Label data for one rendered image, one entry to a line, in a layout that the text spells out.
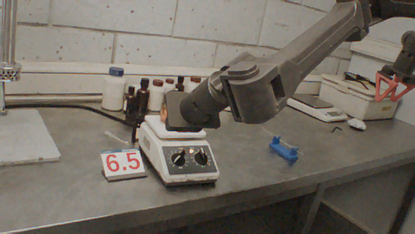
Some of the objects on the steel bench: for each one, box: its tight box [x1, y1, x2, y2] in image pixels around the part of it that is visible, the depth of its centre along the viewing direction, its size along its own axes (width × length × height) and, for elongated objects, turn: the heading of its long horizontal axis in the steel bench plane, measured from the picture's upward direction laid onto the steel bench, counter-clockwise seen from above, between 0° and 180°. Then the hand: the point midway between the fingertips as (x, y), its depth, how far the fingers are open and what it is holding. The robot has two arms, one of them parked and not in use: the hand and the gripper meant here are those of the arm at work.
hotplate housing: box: [138, 122, 219, 186], centre depth 85 cm, size 22×13×8 cm, turn 178°
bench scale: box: [288, 94, 348, 122], centre depth 160 cm, size 19×26×5 cm
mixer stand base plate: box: [0, 109, 61, 165], centre depth 82 cm, size 30×20×1 cm, turn 5°
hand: (173, 124), depth 71 cm, fingers closed
